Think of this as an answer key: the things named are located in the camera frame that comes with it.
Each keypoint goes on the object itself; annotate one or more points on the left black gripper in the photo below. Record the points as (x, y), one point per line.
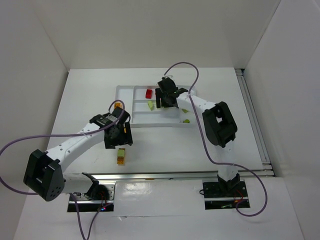
(119, 142)

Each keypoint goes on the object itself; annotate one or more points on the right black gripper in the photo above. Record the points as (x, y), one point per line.
(162, 97)

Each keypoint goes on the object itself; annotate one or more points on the red lego brick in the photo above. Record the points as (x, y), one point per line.
(148, 93)

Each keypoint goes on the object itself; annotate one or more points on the light green lego brick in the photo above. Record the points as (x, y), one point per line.
(150, 105)

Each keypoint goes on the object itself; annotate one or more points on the green brown orange lego stack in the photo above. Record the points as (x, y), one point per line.
(121, 156)

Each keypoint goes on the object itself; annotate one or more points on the orange lego brick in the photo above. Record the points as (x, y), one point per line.
(118, 105)

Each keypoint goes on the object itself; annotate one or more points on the small green lego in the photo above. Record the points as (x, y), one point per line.
(186, 121)

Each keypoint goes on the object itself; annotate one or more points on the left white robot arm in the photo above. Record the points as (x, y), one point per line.
(45, 171)

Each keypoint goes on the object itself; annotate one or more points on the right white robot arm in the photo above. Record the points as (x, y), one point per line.
(219, 125)

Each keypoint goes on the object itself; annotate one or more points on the white divided sorting tray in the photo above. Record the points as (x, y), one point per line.
(141, 116)

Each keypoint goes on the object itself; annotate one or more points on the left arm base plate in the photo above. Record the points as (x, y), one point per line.
(103, 198)

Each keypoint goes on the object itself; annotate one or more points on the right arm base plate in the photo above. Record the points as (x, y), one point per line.
(216, 199)

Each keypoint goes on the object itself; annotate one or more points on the aluminium rail right side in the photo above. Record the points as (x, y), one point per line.
(262, 149)

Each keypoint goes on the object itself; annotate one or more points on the aluminium rail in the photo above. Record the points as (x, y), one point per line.
(262, 149)
(198, 175)

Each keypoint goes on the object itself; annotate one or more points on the aluminium rail front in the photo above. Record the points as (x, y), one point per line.
(198, 175)

